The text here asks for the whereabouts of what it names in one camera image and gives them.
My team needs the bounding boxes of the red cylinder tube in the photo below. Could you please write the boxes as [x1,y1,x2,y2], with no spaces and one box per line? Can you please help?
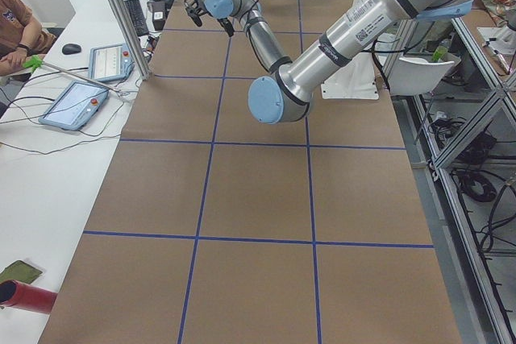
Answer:
[1,280,57,315]

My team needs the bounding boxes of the seated person brown shirt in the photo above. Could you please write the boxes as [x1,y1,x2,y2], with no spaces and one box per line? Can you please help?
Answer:
[1,0,57,77]

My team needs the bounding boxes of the aluminium frame post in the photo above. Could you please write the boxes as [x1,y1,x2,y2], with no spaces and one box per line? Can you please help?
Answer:
[108,0,151,81]

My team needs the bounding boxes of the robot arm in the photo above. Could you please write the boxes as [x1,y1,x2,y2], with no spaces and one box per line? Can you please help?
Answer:
[189,0,472,124]

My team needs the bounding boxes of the black computer mouse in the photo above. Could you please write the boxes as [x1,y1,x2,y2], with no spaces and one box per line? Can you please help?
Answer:
[61,44,82,56]

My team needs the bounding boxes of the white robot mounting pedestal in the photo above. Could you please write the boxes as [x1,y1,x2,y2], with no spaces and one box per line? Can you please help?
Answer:
[321,0,379,100]

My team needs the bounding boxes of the green cloth pouch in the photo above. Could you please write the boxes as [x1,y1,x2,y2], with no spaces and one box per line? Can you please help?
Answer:
[0,260,43,284]

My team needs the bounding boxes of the aluminium frame rack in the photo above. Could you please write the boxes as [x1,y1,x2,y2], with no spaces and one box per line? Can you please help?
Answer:
[381,10,515,343]

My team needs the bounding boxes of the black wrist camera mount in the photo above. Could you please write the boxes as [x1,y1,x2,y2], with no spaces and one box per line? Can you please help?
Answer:
[183,0,204,27]

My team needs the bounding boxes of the far blue teach pendant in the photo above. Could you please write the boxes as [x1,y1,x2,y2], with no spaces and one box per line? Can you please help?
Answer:
[88,43,135,82]

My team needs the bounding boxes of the black keyboard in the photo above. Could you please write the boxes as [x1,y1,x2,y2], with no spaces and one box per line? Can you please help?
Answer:
[124,0,149,36]

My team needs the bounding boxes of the blue teach pendant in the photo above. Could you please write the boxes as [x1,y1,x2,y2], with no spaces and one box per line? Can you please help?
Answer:
[38,81,109,131]
[88,43,135,82]

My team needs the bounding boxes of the green handled metal rod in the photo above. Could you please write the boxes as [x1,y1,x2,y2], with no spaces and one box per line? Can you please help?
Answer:
[23,55,129,97]

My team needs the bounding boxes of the near blue teach pendant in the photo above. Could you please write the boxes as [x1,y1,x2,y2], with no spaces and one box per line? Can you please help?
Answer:
[38,81,109,131]

